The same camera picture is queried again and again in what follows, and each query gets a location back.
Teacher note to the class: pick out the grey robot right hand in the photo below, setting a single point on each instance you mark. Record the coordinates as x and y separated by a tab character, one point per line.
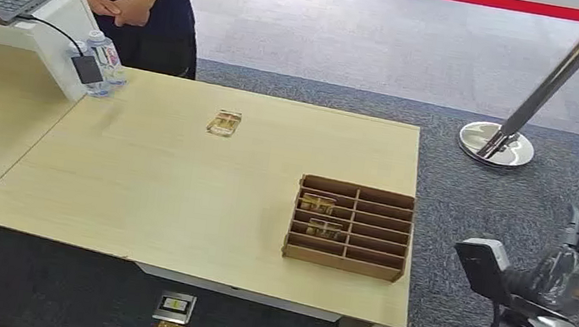
570	278

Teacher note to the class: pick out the person's left hand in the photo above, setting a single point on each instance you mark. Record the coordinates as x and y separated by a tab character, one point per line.
132	12

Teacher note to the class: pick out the person's right hand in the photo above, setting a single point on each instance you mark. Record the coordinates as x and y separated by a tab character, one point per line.
98	1

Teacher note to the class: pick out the card in clear sleeve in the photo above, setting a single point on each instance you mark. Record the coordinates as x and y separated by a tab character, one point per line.
224	123

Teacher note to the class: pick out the brown cardboard card organizer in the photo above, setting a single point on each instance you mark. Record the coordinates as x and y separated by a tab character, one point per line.
375	236

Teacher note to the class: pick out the gold card in organizer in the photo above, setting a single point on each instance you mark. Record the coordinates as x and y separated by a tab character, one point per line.
324	229
318	204

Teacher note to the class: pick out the clear water bottle red label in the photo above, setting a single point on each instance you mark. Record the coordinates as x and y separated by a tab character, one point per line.
111	60

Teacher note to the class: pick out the white desk riser shelf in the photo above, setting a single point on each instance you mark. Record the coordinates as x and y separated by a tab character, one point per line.
54	47

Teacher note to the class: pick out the clear plastic water bottle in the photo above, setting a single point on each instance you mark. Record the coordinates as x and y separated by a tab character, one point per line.
99	89

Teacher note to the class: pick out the silver floor socket box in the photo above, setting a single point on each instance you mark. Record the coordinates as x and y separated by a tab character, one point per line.
175	307

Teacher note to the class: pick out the white desk underframe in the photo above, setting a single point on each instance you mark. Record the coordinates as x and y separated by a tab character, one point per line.
248	295

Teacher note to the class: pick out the wrist camera box with bracket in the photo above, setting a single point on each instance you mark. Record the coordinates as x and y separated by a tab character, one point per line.
482	266

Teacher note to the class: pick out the chrome stanchion post with base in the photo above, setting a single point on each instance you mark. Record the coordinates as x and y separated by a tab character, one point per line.
554	75

